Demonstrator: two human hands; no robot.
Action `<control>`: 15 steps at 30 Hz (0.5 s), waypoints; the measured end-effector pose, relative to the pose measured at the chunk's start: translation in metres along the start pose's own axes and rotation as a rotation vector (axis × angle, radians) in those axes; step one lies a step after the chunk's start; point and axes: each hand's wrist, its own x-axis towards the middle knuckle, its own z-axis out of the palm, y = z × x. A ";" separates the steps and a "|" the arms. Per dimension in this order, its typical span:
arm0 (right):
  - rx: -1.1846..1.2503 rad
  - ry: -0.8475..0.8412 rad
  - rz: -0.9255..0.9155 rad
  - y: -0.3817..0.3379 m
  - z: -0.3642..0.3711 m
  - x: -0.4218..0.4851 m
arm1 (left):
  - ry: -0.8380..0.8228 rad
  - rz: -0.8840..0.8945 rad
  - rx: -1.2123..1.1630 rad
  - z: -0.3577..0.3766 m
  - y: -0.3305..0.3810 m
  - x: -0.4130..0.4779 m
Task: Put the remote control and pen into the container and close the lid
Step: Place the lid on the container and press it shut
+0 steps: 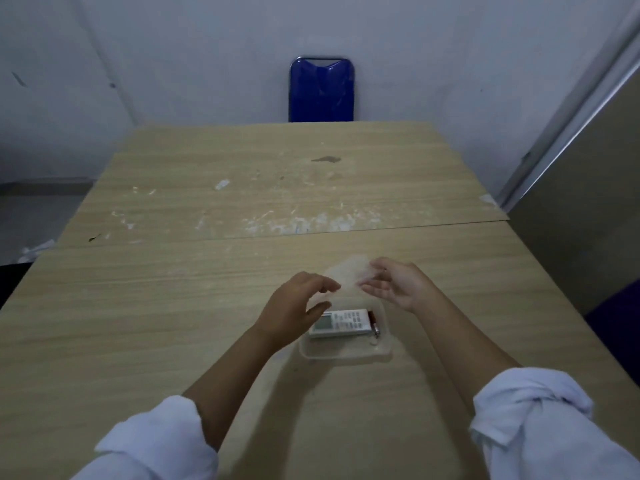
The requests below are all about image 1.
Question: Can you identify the person's right hand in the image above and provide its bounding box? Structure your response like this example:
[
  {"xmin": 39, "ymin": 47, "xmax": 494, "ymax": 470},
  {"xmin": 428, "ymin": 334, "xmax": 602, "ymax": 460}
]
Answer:
[{"xmin": 360, "ymin": 257, "xmax": 442, "ymax": 316}]

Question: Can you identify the person's left hand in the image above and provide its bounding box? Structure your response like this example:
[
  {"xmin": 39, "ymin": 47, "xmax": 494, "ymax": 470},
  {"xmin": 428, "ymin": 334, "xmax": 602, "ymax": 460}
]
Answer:
[{"xmin": 254, "ymin": 272, "xmax": 342, "ymax": 351}]

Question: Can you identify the clear plastic container lid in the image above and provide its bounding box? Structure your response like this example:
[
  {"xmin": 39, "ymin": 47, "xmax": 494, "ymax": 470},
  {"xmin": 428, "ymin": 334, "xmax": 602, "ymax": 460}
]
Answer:
[{"xmin": 319, "ymin": 255, "xmax": 377, "ymax": 297}]

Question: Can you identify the person's right forearm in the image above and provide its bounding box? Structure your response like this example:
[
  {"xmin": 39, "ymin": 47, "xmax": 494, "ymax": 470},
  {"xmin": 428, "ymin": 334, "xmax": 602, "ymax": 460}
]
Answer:
[{"xmin": 414, "ymin": 295, "xmax": 523, "ymax": 413}]

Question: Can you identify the person's left forearm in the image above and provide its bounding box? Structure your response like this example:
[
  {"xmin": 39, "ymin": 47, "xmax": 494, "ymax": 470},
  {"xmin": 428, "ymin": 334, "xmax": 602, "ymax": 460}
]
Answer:
[{"xmin": 182, "ymin": 327, "xmax": 281, "ymax": 451}]

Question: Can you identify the white remote control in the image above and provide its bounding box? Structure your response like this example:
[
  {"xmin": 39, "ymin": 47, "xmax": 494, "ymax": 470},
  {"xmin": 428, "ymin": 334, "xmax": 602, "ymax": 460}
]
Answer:
[{"xmin": 308, "ymin": 309, "xmax": 374, "ymax": 340}]

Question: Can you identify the clear plastic container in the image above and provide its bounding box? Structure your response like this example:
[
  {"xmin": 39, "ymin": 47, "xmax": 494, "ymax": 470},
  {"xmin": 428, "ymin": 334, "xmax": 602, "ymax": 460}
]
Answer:
[{"xmin": 298, "ymin": 294, "xmax": 394, "ymax": 364}]

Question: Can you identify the blue chair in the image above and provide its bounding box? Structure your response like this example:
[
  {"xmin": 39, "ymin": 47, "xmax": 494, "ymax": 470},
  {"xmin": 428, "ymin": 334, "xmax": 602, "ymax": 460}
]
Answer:
[{"xmin": 288, "ymin": 56, "xmax": 356, "ymax": 123}]

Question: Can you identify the metal-framed grey panel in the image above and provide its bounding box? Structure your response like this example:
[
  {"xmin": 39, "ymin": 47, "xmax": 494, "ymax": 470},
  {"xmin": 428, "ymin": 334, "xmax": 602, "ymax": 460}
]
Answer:
[{"xmin": 499, "ymin": 0, "xmax": 640, "ymax": 316}]

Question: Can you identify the white shirt sleeve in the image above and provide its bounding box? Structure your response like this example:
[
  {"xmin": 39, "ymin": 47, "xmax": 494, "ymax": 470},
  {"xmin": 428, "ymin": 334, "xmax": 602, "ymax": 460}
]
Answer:
[
  {"xmin": 469, "ymin": 367, "xmax": 640, "ymax": 480},
  {"xmin": 72, "ymin": 396, "xmax": 220, "ymax": 480}
]

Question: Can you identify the dark blue seat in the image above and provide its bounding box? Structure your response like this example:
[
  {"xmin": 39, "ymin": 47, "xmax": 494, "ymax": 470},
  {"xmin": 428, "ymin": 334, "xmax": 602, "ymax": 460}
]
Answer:
[{"xmin": 584, "ymin": 279, "xmax": 640, "ymax": 387}]

